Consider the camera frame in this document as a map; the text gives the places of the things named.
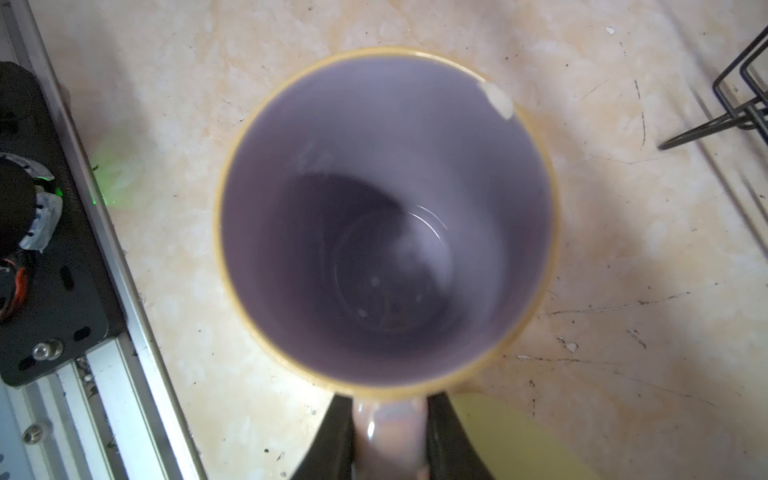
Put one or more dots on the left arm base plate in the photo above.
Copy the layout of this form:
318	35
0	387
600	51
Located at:
57	297

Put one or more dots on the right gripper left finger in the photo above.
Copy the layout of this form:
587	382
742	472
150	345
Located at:
331	453

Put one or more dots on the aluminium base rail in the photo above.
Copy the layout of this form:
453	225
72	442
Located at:
110	413

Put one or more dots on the purple iridescent mug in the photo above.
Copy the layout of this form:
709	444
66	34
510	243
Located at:
386	224

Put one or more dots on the black wire dish rack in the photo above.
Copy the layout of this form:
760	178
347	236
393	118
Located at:
749	115

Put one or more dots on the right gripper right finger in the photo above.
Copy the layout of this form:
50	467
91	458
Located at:
450	453

